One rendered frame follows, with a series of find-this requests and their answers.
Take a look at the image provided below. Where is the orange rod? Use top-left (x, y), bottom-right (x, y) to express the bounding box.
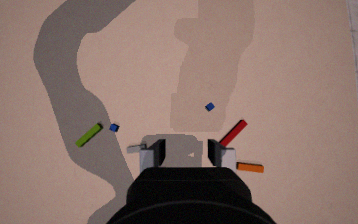
top-left (236, 162), bottom-right (264, 173)

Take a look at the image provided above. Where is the red rod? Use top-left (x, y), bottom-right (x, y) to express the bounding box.
top-left (219, 120), bottom-right (248, 147)

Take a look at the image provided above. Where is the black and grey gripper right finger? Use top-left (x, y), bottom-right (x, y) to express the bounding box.
top-left (208, 139), bottom-right (236, 173)

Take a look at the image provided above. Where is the grey rod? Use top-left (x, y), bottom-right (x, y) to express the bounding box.
top-left (126, 144), bottom-right (147, 154)

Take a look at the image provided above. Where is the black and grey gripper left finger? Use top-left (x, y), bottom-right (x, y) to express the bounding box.
top-left (140, 139), bottom-right (166, 173)

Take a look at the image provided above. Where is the lime green rod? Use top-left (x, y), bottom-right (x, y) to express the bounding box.
top-left (75, 123), bottom-right (104, 148)

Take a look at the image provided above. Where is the small blue cube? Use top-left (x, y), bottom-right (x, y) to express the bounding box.
top-left (205, 102), bottom-right (215, 111)
top-left (109, 124), bottom-right (120, 132)

